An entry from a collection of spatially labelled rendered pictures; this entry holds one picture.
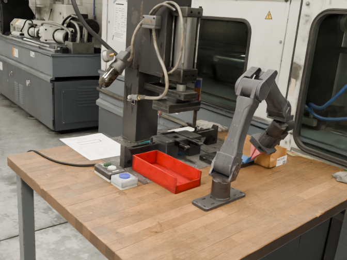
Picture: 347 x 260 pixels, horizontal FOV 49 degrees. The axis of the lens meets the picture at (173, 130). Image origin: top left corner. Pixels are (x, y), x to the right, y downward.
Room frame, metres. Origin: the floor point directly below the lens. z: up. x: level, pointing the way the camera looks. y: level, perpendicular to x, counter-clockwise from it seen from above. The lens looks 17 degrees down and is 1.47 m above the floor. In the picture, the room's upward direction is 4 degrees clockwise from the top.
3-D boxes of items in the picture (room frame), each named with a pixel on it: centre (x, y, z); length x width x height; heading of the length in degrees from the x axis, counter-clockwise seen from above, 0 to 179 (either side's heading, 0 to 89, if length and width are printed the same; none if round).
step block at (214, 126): (1.75, -0.18, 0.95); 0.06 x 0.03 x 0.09; 133
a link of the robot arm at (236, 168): (1.16, -0.17, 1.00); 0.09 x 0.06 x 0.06; 49
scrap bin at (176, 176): (1.30, 0.02, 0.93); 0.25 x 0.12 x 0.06; 43
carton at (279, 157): (1.61, -0.37, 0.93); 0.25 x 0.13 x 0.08; 43
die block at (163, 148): (1.56, -0.02, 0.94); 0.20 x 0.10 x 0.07; 133
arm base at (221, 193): (1.16, -0.17, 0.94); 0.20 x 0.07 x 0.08; 133
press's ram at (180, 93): (1.60, 0.04, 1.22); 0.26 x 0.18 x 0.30; 43
